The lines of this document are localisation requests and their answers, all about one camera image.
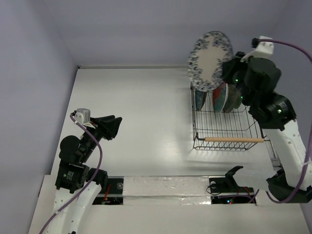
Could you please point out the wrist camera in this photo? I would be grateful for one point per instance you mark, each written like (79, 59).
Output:
(83, 117)
(262, 49)

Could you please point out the grey deer snowflake plate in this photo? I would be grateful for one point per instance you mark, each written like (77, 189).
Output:
(233, 97)

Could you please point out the red teal flower plate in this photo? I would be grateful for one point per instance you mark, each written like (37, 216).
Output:
(220, 96)

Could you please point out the teal blue plate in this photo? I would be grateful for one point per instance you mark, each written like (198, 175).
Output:
(200, 98)

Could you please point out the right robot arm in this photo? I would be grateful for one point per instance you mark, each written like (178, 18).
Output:
(256, 79)

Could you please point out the blue white floral plate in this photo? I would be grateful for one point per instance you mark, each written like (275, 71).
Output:
(205, 60)

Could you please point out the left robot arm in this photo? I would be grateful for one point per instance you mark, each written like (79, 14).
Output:
(77, 184)

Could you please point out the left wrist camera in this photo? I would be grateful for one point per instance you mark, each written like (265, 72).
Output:
(83, 117)

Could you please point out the white front platform board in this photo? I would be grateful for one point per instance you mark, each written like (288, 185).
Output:
(181, 205)

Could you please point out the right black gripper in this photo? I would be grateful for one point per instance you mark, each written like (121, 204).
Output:
(232, 70)

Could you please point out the black wire dish rack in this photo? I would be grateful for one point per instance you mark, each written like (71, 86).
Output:
(233, 131)

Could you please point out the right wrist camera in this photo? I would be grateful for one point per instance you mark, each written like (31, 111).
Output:
(262, 49)

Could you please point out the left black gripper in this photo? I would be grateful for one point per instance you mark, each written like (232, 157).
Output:
(109, 124)

